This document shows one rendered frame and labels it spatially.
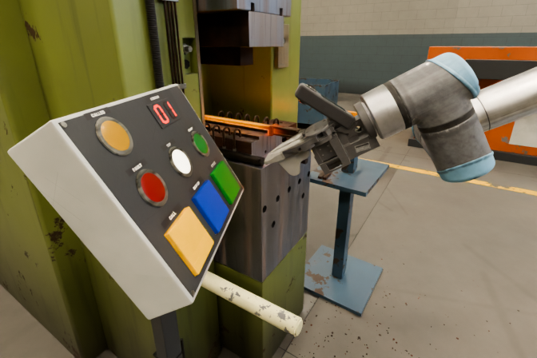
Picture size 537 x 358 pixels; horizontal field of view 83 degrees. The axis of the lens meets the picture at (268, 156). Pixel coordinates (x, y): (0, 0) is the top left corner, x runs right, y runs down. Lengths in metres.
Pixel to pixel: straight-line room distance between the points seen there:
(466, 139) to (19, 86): 1.16
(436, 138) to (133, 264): 0.50
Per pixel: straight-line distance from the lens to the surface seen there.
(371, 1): 8.72
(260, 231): 1.05
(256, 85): 1.35
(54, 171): 0.43
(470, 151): 0.60
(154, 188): 0.45
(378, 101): 0.55
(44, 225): 1.31
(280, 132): 1.05
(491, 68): 4.14
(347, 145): 0.57
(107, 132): 0.44
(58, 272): 1.41
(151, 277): 0.44
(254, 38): 0.95
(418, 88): 0.55
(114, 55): 0.82
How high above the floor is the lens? 1.28
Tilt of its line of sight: 20 degrees down
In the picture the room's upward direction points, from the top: straight up
